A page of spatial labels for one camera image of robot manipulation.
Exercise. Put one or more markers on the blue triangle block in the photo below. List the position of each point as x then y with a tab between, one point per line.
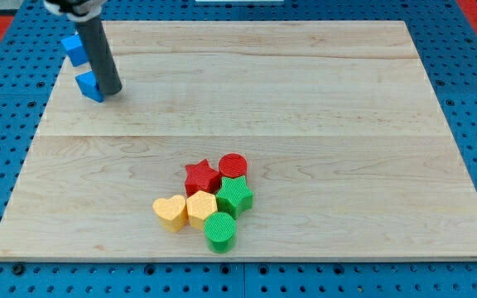
89	87

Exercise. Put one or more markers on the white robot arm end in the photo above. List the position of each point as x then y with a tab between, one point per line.
75	10

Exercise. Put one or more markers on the red cylinder block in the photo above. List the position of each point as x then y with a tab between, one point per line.
233	165

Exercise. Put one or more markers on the red star block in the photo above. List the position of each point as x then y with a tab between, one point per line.
201	176

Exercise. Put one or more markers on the green star block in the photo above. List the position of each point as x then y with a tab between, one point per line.
234	197

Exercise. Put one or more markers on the yellow hexagon block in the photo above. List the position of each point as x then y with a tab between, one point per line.
199	207

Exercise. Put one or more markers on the green cylinder block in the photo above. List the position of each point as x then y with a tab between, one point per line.
220	232

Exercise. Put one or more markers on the yellow heart block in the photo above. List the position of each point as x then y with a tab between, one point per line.
171	212

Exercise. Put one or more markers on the light wooden board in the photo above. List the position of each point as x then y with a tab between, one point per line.
350	157

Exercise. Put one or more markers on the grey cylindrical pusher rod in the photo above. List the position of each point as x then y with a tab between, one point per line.
96	46

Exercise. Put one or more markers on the blue cube block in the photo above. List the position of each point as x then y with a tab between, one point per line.
74	49

